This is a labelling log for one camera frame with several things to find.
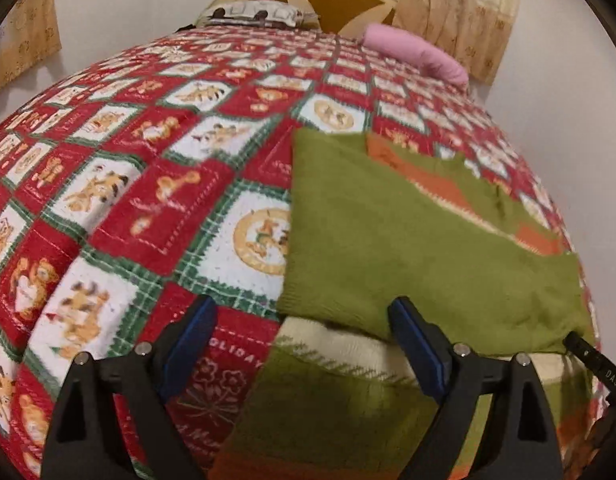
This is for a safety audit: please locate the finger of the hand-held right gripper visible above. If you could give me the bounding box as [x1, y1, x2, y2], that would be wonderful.
[562, 332, 616, 397]

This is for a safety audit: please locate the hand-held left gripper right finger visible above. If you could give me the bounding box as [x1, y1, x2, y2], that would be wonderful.
[387, 296, 561, 480]

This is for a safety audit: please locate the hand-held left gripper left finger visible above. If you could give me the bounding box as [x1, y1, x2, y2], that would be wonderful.
[40, 294, 219, 480]

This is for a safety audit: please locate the green knitted sweater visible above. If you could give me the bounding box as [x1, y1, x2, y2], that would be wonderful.
[208, 127, 603, 480]

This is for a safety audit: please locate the red printed bear blanket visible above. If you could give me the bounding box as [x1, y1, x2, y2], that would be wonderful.
[0, 25, 607, 480]

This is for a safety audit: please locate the pink pillow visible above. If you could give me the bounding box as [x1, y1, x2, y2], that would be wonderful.
[363, 23, 469, 86]

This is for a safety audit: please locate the patterned grey pillow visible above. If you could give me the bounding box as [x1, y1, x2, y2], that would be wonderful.
[195, 1, 319, 30]

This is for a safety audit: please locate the beige patterned curtain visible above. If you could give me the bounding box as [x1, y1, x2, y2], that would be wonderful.
[392, 0, 527, 86]
[0, 0, 63, 97]

